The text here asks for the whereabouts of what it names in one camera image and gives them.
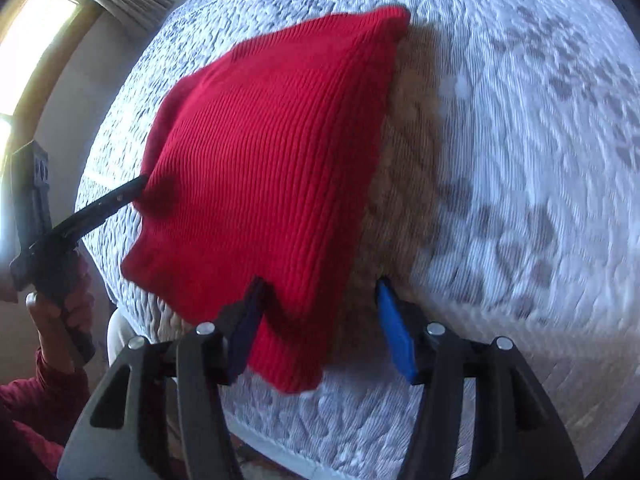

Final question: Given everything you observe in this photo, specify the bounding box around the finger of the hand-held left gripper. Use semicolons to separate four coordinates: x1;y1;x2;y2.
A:
50;174;150;243

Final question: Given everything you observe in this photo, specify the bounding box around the bright window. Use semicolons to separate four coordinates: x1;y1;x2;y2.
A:
0;0;81;117

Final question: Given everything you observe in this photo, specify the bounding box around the person's left hand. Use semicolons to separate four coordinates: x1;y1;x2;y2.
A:
25;252;97;362

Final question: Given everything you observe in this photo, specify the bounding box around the grey floral quilted bedspread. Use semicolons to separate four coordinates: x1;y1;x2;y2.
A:
75;0;640;479

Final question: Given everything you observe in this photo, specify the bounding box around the red knit sweater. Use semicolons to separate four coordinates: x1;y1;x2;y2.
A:
120;6;412;394

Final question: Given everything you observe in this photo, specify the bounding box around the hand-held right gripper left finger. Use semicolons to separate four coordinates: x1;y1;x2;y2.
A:
57;279;267;480

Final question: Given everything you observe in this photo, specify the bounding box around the person's left forearm red sleeve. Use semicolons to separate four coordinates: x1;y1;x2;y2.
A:
0;347;93;467

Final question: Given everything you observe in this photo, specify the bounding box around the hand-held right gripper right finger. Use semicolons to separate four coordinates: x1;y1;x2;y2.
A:
375;277;584;480

